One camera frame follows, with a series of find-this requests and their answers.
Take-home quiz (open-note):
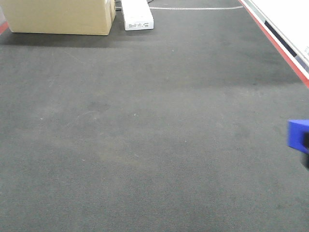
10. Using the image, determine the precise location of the blue plastic crate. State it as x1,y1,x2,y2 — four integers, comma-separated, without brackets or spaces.
287,119,309,154

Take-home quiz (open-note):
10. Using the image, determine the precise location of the long white carton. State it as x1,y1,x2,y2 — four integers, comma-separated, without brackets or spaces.
121,0,154,31

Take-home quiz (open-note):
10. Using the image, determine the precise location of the large cardboard box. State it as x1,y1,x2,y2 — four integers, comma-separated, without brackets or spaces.
0,0,116,35

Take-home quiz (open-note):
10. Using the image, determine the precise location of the grey corrugated floor cable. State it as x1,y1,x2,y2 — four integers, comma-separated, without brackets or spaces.
149,5,244,11

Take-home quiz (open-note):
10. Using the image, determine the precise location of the white board with frame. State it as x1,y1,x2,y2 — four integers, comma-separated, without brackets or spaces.
241,0,309,85

